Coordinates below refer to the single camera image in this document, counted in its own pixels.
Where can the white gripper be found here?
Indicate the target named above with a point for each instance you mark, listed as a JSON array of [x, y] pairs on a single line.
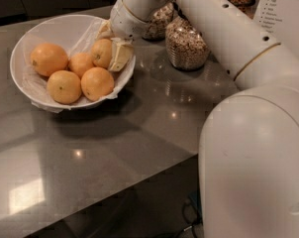
[[125, 23]]

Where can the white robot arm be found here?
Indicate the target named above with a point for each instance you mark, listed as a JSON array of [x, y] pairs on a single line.
[[249, 144]]

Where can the clear plastic bowl liner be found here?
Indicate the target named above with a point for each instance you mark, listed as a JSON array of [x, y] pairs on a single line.
[[83, 37]]

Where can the white bowl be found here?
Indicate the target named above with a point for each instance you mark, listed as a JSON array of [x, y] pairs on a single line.
[[73, 27]]

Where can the small middle orange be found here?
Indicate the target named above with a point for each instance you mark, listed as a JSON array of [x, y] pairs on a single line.
[[80, 63]]

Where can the left glass cereal jar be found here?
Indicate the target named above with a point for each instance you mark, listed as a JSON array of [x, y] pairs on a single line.
[[155, 29]]

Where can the glass cereal jar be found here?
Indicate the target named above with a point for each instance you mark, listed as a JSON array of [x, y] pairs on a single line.
[[185, 47], [155, 29]]

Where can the middle glass cereal jar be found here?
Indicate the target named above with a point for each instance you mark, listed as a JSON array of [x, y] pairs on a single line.
[[185, 47]]

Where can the white allergen information sign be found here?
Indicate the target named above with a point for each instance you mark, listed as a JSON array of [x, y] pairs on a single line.
[[281, 19]]

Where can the blue box under table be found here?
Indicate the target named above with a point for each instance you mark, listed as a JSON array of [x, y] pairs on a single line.
[[195, 200]]

